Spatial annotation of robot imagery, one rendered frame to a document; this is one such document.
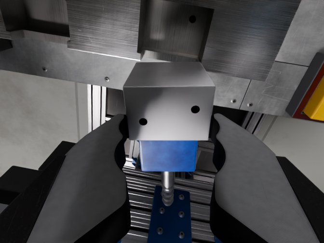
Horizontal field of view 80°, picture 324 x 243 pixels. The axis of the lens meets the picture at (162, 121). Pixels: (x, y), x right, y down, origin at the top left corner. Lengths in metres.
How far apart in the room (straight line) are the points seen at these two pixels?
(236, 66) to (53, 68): 0.24
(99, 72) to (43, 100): 1.17
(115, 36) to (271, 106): 0.22
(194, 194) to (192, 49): 0.40
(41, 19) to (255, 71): 0.19
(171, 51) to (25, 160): 1.77
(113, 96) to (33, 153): 0.98
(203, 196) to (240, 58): 0.41
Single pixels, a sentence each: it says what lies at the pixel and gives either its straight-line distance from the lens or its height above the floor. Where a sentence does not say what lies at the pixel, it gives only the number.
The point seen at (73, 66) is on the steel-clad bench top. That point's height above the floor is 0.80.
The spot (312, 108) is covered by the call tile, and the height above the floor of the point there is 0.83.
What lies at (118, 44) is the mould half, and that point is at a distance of 0.17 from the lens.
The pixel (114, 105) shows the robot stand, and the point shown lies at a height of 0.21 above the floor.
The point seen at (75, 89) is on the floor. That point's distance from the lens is 1.30.
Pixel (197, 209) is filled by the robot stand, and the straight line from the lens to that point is 0.50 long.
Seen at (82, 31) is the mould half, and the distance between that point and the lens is 0.18.
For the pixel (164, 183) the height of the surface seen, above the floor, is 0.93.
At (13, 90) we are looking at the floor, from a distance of 1.54.
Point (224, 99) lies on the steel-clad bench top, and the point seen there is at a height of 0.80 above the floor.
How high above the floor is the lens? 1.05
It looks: 58 degrees down
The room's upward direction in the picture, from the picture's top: 171 degrees counter-clockwise
